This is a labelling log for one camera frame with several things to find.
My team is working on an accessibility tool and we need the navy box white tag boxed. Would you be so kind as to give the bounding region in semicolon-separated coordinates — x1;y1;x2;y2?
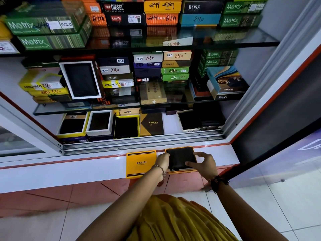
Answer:
98;57;130;66

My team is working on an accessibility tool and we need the black box red patch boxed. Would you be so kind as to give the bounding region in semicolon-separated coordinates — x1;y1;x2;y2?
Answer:
104;13;146;26

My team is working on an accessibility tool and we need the black box white lettering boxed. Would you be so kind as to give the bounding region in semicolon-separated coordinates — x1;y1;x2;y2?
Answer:
182;1;224;14

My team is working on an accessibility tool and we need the orange ribbed box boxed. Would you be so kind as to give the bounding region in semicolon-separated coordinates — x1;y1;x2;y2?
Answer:
146;13;179;25

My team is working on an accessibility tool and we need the white cabinet frame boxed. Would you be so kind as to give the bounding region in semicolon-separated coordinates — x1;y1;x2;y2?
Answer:
222;0;321;143

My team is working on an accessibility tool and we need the yellow and white box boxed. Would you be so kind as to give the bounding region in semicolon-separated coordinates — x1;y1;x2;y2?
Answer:
19;70;65;91

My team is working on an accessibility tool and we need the small green striped box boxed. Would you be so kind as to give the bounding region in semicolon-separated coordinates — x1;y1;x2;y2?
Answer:
202;50;239;59
200;58;236;67

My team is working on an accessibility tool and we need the person's left hand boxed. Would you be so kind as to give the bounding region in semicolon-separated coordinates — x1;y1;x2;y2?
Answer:
154;152;171;175

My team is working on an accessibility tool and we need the green striped box white label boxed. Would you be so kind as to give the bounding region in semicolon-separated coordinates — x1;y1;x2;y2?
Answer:
4;1;87;35
224;1;265;14

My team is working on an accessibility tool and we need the yellow open box tan card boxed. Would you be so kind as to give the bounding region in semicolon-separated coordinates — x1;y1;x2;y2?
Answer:
56;112;90;138

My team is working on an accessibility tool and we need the blue picture box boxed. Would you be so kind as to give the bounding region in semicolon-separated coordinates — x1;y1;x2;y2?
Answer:
206;66;249;94

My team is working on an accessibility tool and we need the beaded bracelet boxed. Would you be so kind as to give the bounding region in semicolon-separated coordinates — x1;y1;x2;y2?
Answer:
151;164;167;181

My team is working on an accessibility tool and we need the purple box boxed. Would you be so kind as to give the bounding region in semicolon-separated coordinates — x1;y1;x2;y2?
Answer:
133;62;162;69

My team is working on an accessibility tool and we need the small black box red logo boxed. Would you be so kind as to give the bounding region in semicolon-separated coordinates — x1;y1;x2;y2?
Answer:
135;77;162;83

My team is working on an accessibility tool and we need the stack of orange boxes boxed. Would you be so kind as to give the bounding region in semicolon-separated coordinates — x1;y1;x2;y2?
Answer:
60;0;107;26

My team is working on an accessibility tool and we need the dark green box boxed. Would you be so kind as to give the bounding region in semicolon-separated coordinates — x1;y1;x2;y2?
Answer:
22;56;61;68

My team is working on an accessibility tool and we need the yellow garment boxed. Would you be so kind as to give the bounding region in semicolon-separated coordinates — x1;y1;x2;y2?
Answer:
125;194;239;241

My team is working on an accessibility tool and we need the white paper tag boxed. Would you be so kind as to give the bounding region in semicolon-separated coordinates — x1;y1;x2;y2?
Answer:
162;36;194;47

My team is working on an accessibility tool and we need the long glass shelf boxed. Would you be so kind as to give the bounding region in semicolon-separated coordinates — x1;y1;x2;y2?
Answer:
0;27;280;57

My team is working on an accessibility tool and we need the white framed wallet box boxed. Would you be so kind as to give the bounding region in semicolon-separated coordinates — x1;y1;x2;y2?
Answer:
59;61;102;100

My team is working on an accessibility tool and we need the aluminium sliding track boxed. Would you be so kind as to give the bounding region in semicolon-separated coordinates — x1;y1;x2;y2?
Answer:
61;130;226;155

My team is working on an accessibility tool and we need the person's left forearm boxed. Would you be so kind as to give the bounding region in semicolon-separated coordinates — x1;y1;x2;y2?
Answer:
76;168;165;241

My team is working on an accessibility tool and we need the dark box pale label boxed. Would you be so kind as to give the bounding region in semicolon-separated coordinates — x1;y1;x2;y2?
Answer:
108;87;136;97

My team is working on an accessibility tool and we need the brown box gold pattern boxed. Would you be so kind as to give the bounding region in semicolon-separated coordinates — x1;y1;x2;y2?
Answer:
139;112;165;137

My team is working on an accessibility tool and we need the flat yellow box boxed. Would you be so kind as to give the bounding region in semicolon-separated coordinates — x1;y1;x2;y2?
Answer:
28;88;70;97

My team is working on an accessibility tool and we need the black and white box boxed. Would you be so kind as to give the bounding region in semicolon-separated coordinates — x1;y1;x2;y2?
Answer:
206;80;247;100

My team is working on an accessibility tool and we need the yellow box long label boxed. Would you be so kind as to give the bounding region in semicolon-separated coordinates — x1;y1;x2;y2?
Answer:
101;79;135;89

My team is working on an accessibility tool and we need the grey handwritten box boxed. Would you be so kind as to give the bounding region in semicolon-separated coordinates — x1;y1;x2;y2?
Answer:
99;65;131;75

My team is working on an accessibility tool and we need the plain yellow box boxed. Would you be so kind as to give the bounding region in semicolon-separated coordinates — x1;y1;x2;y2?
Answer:
0;16;13;41

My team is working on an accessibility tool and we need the yellow Balisi box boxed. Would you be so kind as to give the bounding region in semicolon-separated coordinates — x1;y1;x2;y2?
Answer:
164;146;199;175
126;150;157;179

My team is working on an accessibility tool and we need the dark glass panel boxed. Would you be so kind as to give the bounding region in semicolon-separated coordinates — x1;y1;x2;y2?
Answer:
229;60;321;183

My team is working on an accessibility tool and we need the white tiled ledge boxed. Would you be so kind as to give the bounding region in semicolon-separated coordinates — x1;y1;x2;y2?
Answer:
0;144;240;193

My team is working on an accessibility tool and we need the black thread wristband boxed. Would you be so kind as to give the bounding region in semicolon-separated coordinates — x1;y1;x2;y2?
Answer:
209;175;230;194

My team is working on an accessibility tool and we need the dark yellow box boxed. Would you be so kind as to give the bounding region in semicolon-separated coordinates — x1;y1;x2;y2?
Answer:
32;95;72;103

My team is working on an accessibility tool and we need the person's right forearm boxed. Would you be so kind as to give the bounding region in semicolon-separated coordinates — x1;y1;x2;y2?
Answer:
213;177;289;241

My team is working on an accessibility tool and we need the white handwritten box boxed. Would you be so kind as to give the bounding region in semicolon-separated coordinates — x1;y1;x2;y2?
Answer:
133;53;164;64

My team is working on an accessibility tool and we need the dark blue flat box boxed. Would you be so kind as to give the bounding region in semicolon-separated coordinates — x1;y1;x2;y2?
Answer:
60;137;90;144

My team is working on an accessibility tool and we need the yellow-green open box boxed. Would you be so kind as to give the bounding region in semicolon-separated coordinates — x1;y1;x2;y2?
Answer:
113;114;140;139

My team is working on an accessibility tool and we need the yellow box white label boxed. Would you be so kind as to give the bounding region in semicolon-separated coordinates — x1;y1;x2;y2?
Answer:
0;40;20;55

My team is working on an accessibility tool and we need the dark navy box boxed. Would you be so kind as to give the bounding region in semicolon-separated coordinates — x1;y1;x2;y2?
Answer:
134;68;162;78

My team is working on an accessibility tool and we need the peach handwritten box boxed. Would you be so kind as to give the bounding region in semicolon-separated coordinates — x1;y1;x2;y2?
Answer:
163;50;192;61

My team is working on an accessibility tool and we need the person's right hand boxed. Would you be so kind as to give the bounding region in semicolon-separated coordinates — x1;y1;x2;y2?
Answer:
185;152;219;182

